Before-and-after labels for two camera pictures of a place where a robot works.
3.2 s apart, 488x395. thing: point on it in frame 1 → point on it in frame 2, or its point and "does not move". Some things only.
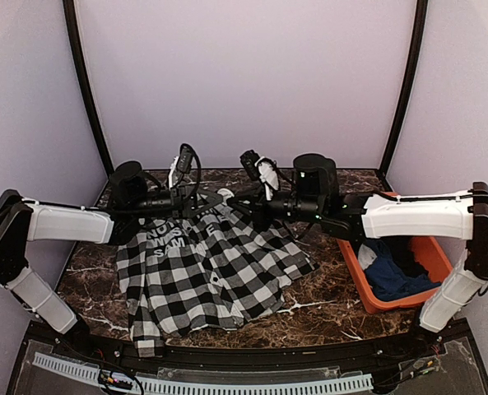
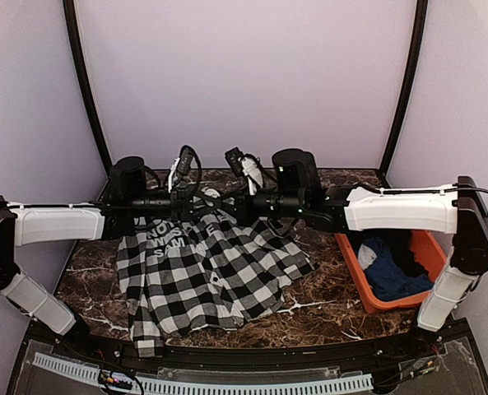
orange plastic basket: [427, 253] does not move
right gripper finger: [246, 213] → [229, 216]
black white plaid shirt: [212, 267] does not move
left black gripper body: [178, 206] does not move
